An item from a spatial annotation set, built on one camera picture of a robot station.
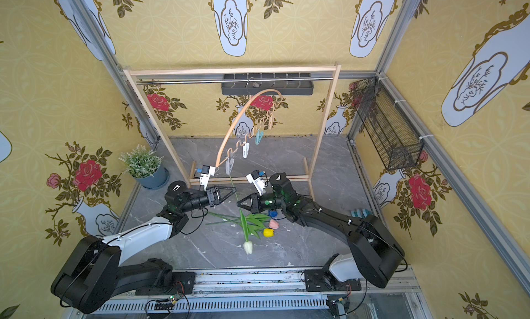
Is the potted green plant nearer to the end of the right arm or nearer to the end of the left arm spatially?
the end of the left arm

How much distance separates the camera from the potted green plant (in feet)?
2.92

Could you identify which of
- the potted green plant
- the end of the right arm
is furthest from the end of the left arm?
the potted green plant

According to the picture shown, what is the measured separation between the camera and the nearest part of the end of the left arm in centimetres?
68

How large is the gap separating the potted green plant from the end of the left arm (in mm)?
331
